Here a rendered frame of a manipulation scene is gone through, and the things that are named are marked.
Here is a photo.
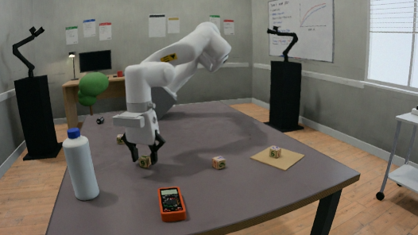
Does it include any white plastic bottle with blue cap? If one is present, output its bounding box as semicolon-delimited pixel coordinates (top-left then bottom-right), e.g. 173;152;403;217
63;128;99;201

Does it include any orange pocket multimeter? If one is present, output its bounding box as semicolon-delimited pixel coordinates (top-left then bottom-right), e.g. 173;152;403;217
157;187;186;222

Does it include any tan flat mat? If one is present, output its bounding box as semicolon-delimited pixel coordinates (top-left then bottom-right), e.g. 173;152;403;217
250;146;305;171

